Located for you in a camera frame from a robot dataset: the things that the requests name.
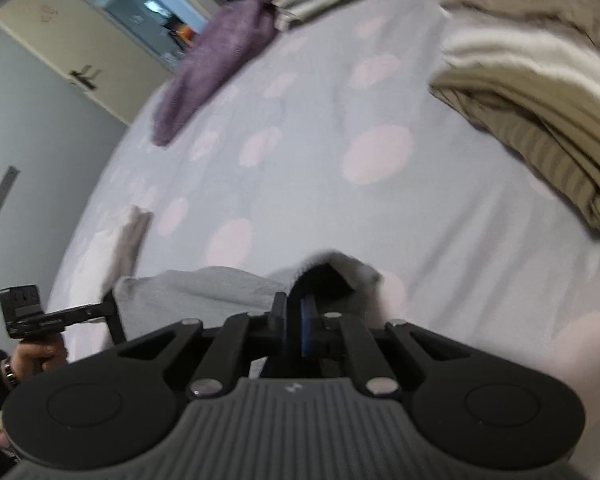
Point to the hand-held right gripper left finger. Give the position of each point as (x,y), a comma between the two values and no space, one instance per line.
(281,340)

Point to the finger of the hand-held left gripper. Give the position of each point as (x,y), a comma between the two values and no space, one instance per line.
(115,320)

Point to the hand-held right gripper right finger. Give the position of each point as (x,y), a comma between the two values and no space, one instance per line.
(308,325)

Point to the grey garment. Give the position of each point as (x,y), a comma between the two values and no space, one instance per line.
(205,292)

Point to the person's left hand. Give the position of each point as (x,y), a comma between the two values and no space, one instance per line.
(37,357)

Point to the wristwatch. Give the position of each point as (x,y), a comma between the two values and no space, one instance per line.
(9,374)

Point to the cream white cloth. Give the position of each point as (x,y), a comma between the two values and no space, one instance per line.
(125,245)

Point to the pink dotted bed sheet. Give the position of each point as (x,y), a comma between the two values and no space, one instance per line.
(305,185)

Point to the purple sweater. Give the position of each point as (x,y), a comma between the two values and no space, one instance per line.
(210,60)

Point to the cream door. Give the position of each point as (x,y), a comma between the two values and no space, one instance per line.
(65,40)

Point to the olive striped folded cloth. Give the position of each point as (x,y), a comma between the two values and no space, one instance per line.
(545,150)

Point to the taupe folded cloth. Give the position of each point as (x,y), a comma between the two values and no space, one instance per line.
(530,0)

